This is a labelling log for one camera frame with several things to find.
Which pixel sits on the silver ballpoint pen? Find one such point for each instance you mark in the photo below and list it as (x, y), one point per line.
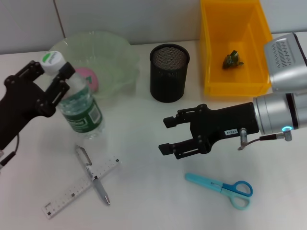
(82, 155)

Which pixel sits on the pink peach ball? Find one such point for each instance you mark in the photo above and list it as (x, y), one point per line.
(93, 86)

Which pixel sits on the clear plastic ruler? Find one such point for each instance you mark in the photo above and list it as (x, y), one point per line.
(108, 165)

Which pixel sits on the yellow plastic storage bin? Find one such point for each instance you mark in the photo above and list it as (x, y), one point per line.
(239, 28)

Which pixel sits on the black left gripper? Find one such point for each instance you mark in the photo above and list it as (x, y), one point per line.
(19, 107)

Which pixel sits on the blue scissors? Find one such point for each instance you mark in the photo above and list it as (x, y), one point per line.
(199, 178)

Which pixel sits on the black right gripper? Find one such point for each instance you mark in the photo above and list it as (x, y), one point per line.
(223, 122)

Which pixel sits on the green plastic wrapper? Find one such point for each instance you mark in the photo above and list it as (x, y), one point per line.
(231, 61)

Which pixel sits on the translucent green glass fruit plate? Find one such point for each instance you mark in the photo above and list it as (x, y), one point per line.
(108, 60)

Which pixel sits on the clear water bottle green label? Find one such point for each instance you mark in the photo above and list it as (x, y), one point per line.
(81, 115)

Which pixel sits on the black mesh pen cup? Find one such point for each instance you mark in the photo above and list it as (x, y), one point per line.
(168, 83)

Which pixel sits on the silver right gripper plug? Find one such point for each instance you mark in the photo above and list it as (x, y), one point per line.
(243, 134)

